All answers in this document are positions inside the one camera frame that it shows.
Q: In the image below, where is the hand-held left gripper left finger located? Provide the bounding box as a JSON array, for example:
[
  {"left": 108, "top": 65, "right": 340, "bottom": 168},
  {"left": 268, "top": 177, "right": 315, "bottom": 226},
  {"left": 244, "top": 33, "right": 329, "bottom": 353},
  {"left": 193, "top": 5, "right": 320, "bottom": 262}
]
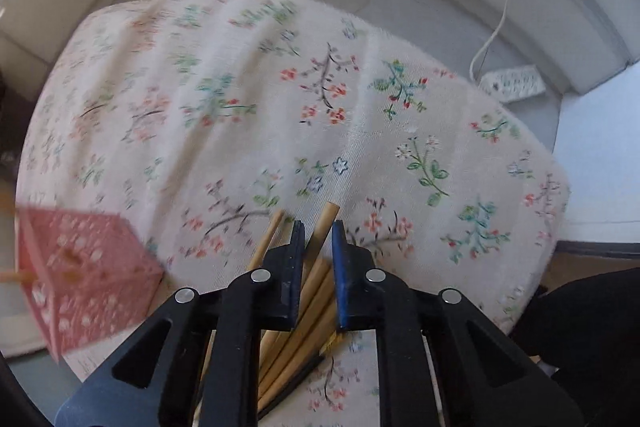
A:
[{"left": 55, "top": 221, "right": 307, "bottom": 427}]

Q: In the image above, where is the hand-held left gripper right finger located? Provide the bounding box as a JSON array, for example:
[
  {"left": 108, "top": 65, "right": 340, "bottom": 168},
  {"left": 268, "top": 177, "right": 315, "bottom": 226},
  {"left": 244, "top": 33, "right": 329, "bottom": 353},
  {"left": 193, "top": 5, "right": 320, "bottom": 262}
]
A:
[{"left": 331, "top": 220, "right": 583, "bottom": 427}]

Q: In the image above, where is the single light bamboo chopstick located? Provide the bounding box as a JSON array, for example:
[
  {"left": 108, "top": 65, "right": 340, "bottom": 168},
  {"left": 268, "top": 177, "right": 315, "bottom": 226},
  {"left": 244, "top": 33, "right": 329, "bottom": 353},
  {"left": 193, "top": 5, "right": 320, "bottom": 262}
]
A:
[{"left": 304, "top": 202, "right": 342, "bottom": 270}]

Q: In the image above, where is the bunch of bamboo chopsticks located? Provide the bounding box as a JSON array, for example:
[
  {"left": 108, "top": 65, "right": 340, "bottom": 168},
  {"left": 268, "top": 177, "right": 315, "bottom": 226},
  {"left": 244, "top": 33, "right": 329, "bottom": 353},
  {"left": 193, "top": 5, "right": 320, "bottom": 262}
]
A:
[{"left": 197, "top": 208, "right": 341, "bottom": 427}]

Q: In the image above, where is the black chopstick with yellow band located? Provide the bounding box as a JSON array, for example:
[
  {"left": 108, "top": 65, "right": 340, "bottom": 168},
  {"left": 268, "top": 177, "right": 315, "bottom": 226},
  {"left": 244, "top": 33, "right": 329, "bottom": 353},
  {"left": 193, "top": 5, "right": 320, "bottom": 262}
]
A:
[{"left": 256, "top": 332, "right": 348, "bottom": 420}]

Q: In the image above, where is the pink perforated utensil holder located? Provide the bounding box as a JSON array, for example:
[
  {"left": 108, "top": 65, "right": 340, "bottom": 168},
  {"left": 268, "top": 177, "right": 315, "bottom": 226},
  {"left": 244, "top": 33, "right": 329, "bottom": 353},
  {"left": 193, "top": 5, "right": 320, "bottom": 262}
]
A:
[{"left": 15, "top": 206, "right": 166, "bottom": 363}]

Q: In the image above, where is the floral tablecloth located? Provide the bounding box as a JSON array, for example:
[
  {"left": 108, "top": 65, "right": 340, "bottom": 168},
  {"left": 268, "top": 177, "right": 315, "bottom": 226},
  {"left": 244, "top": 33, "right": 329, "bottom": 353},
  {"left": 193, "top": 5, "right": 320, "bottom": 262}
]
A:
[{"left": 15, "top": 0, "right": 572, "bottom": 427}]

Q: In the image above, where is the dark cloth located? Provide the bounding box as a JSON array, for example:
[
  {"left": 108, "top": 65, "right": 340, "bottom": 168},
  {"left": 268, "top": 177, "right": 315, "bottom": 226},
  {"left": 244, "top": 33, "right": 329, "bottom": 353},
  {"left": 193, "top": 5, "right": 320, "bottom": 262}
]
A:
[{"left": 515, "top": 269, "right": 640, "bottom": 427}]

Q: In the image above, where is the white power strip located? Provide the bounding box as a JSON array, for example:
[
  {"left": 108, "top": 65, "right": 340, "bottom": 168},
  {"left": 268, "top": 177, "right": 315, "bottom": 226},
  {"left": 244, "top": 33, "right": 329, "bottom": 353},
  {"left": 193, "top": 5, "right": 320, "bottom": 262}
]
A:
[{"left": 479, "top": 64, "right": 547, "bottom": 102}]

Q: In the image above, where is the dark furniture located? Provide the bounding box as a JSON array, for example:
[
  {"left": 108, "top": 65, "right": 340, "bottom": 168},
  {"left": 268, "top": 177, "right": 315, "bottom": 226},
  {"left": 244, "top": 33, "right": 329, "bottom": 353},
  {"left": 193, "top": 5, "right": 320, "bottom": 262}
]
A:
[{"left": 0, "top": 72, "right": 31, "bottom": 180}]

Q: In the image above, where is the white power cable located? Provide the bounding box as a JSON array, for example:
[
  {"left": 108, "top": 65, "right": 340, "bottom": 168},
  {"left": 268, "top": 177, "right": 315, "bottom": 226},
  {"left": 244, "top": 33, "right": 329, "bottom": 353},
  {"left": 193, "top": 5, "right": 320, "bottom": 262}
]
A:
[{"left": 469, "top": 0, "right": 598, "bottom": 80}]

